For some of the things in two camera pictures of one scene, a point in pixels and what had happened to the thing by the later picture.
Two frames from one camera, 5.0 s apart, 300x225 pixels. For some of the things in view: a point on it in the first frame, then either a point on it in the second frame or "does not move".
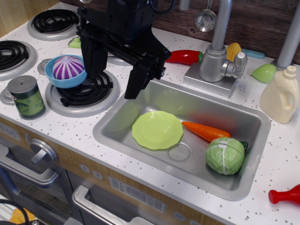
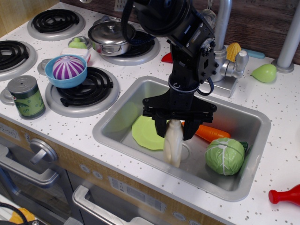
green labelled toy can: (26, 93) does not move
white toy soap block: (71, 51) does not move
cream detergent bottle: (280, 96) -> (173, 142)
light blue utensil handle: (252, 54) does not move
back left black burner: (55, 23) does not move
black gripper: (146, 51) -> (178, 105)
